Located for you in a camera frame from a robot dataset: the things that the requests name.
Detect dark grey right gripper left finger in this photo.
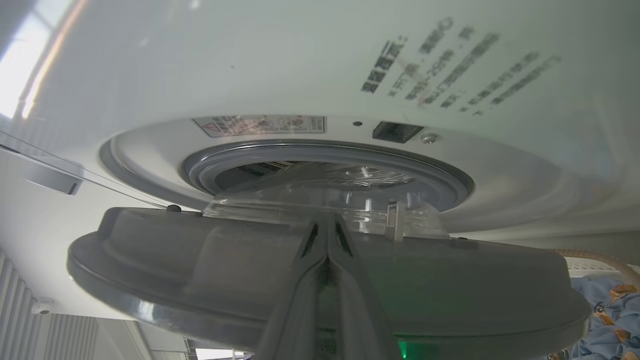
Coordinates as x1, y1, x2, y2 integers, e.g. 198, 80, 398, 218
255, 214, 329, 360

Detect white control knob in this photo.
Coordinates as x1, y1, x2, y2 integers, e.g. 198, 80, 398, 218
24, 157, 85, 196

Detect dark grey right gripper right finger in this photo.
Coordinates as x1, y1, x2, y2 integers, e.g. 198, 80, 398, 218
328, 214, 401, 360

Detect blue garment with orange print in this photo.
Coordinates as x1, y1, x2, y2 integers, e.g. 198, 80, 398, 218
547, 276, 640, 360

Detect round grey washing machine door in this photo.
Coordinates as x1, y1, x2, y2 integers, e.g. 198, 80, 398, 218
67, 162, 593, 353

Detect white front-load washing machine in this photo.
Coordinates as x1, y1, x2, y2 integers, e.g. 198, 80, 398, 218
0, 0, 640, 321

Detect red-white warning sticker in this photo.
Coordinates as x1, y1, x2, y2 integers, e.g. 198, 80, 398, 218
192, 115, 327, 139

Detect cream perforated laundry basket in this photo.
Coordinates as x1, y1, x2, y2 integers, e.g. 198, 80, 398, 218
550, 248, 640, 289

